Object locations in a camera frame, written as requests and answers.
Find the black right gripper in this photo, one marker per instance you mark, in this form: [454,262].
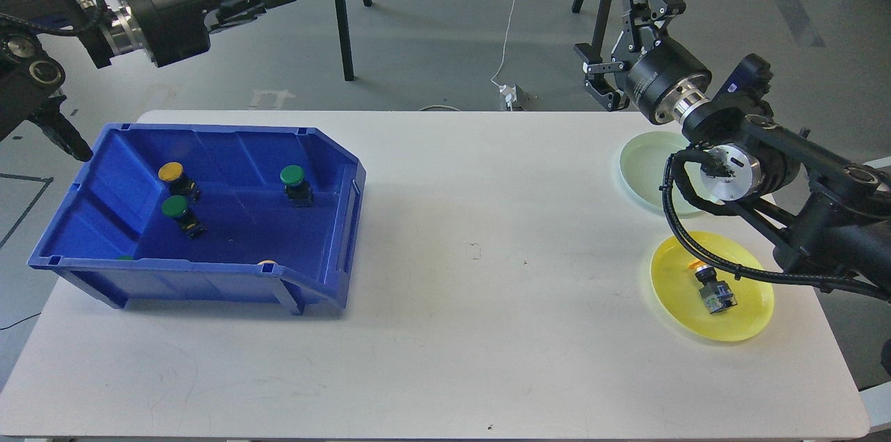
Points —
[650,65]

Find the green push button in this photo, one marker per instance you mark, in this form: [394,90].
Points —
[177,208]
[296,188]

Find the yellow push button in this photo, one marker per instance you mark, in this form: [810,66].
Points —
[715,294]
[178,182]

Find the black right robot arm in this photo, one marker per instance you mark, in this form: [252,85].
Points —
[827,217]

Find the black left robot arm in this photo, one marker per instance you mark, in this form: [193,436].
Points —
[32,79]

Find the light green plate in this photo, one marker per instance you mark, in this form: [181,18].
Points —
[641,164]

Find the yellow plate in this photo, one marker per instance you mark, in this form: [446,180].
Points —
[677,289]

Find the white power adapter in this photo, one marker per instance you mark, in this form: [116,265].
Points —
[512,98]

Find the blue plastic bin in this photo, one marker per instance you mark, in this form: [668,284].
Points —
[112,208]

